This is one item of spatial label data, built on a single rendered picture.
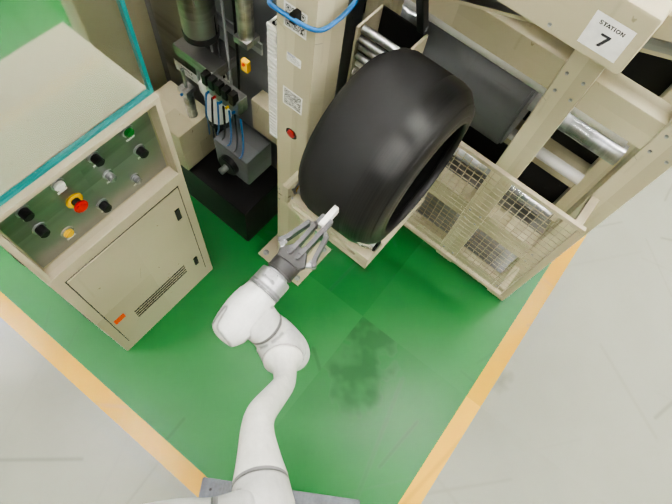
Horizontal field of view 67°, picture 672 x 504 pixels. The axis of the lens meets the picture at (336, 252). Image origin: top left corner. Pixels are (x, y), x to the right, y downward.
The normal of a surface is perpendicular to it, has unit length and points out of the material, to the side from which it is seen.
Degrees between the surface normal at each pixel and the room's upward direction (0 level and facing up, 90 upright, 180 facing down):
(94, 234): 0
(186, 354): 0
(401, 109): 12
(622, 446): 0
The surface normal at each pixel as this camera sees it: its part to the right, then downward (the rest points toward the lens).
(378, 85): 0.00, -0.29
